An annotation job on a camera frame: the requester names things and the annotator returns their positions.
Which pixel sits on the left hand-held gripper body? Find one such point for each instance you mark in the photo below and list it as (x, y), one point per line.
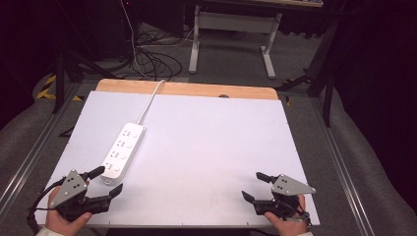
(70, 188)

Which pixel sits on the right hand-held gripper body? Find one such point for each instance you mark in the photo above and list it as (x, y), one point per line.
(288, 187)

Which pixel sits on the white power strip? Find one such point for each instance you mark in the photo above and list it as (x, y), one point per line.
(124, 150)

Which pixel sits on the person's left hand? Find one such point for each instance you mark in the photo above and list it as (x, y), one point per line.
(57, 221)

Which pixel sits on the person's right hand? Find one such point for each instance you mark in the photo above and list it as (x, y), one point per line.
(290, 226)

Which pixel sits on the white table board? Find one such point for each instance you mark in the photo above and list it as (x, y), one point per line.
(213, 147)

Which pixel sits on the black metal stand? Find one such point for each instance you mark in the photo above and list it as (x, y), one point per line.
(60, 82)
(327, 82)

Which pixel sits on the aluminium floor rail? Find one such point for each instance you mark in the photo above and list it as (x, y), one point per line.
(341, 167)
(36, 147)

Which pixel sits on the white metal desk frame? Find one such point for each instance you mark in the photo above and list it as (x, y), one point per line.
(236, 21)

